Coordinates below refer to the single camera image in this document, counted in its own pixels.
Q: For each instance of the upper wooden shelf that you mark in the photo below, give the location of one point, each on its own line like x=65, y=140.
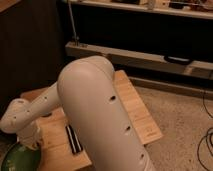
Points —
x=142, y=8

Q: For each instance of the black striped rectangular block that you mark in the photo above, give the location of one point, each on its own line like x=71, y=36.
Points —
x=75, y=144

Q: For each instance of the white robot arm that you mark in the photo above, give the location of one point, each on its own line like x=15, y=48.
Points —
x=86, y=92

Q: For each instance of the black handle on beam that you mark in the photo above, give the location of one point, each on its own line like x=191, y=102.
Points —
x=178, y=60

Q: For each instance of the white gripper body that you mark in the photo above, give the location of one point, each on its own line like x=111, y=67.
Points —
x=30, y=136

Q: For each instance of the metal vertical pole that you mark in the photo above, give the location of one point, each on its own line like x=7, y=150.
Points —
x=76, y=39

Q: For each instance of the grey metal shelf beam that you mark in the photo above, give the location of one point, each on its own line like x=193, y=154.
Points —
x=197, y=69

